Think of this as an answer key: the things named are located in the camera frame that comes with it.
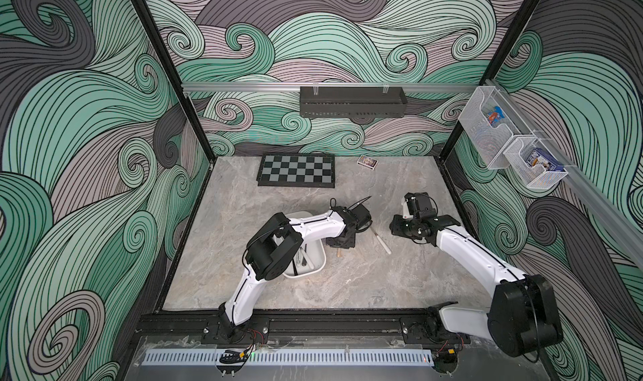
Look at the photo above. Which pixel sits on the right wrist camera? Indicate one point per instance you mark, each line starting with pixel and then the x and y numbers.
pixel 419 206

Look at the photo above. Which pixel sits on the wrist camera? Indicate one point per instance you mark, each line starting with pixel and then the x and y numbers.
pixel 362 218
pixel 419 206

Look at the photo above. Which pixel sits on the white slotted cable duct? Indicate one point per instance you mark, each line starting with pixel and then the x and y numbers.
pixel 347 356

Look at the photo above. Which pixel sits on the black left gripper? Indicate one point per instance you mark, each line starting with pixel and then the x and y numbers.
pixel 351 244

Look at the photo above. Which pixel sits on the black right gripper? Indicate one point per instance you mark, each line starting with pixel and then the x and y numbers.
pixel 398 224

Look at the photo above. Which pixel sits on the clear wall bin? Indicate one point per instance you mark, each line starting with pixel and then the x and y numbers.
pixel 536 178
pixel 490 142

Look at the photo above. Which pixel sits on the white rectangular storage box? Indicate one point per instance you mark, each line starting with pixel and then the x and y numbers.
pixel 307 225

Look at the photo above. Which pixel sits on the aluminium back rail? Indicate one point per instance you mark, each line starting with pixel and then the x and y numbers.
pixel 253 86

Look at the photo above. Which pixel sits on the blue card pack in bin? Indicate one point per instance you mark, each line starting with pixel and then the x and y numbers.
pixel 539 156

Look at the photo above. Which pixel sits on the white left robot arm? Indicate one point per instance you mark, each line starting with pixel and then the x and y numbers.
pixel 273 249

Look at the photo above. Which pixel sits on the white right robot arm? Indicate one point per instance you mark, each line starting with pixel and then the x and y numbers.
pixel 523 317

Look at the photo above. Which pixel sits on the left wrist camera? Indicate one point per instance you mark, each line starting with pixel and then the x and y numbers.
pixel 362 218

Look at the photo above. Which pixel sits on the clear wall bin lower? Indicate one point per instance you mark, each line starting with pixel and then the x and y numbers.
pixel 536 178

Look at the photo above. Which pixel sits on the blue red item in bin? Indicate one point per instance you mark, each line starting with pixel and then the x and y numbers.
pixel 495 116

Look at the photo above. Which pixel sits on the small card box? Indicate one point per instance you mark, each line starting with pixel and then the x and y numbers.
pixel 367 162

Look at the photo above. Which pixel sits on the clear wall bin upper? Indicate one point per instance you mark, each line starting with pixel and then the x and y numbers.
pixel 490 142

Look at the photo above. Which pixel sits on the black wall tray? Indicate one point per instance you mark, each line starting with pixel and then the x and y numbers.
pixel 352 103

